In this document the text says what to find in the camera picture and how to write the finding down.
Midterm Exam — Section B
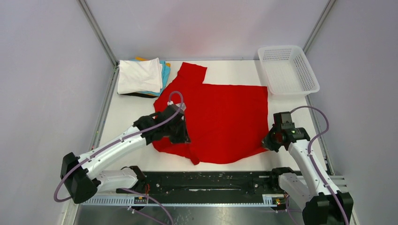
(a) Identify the red t-shirt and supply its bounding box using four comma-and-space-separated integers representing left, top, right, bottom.
153, 62, 269, 165

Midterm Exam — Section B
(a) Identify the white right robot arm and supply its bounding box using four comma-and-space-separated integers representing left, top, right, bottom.
262, 112, 353, 225

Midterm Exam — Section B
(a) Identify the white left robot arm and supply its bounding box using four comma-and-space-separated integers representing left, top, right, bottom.
60, 102, 191, 204

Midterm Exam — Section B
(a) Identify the folded black t-shirt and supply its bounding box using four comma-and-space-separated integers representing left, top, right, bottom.
117, 92, 158, 98

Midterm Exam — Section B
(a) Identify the folded blue t-shirt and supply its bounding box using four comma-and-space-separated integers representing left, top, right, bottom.
138, 60, 171, 97

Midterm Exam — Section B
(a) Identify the white plastic basket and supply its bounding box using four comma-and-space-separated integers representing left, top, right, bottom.
258, 45, 320, 98

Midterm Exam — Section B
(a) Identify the folded white t-shirt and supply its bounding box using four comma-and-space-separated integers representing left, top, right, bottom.
117, 58, 163, 94

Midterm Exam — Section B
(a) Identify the folded yellow t-shirt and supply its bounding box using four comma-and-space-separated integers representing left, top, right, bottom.
135, 57, 171, 68

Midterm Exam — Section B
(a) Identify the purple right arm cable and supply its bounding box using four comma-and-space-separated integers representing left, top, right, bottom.
284, 105, 351, 225

